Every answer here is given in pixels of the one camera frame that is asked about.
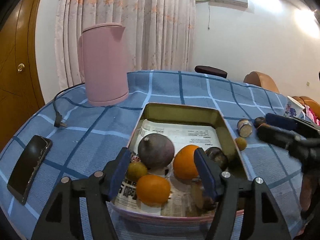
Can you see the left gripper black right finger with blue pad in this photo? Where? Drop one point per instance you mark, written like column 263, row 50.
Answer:
column 262, row 216

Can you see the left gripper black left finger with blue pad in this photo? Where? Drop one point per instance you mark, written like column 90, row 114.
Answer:
column 61, row 217

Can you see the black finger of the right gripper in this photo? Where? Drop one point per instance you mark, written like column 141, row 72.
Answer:
column 281, row 138

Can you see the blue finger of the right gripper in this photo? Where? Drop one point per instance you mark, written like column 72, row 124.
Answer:
column 281, row 121

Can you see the small tan round fruit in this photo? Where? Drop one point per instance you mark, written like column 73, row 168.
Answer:
column 136, row 170

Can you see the large orange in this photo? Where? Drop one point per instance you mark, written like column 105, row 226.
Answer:
column 183, row 165

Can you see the small orange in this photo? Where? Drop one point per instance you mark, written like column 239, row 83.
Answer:
column 263, row 126

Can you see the dark brown passion fruit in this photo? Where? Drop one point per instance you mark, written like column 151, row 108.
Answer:
column 259, row 121

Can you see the person's hand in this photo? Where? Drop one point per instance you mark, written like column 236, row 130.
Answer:
column 308, row 187

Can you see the white printed enamel mug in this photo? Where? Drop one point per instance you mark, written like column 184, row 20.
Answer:
column 293, row 108

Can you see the pink floral cushion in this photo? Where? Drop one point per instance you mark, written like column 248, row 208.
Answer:
column 311, row 115

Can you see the brown leather sofa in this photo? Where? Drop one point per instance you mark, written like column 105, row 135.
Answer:
column 304, row 100

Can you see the small yellow-brown fruit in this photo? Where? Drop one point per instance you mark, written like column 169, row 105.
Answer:
column 241, row 143

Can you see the brown leather armchair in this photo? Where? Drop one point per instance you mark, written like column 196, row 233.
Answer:
column 262, row 80

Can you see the black smartphone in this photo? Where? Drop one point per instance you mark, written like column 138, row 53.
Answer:
column 25, row 170

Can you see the dark passion fruit in tin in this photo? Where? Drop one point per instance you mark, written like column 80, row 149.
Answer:
column 216, row 154

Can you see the blue plaid tablecloth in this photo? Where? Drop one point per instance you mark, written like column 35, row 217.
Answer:
column 95, row 135

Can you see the dark round stool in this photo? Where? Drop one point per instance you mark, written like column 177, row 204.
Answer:
column 210, row 71

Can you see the orange in tin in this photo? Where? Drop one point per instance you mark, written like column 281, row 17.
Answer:
column 153, row 190

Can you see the gold metal tin box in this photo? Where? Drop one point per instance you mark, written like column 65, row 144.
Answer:
column 199, row 116

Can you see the purple round fruit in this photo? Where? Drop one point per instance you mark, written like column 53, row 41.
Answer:
column 156, row 151

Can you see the wooden door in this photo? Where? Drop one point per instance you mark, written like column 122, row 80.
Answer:
column 21, row 94

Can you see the brass door knob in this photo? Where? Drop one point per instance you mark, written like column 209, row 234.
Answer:
column 21, row 67

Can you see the pink floral curtain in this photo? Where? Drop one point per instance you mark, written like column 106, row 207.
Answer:
column 159, row 34

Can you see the pink electric kettle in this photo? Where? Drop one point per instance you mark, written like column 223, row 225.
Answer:
column 102, row 64

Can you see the black power cable plug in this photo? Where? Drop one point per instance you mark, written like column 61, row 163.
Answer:
column 58, row 123

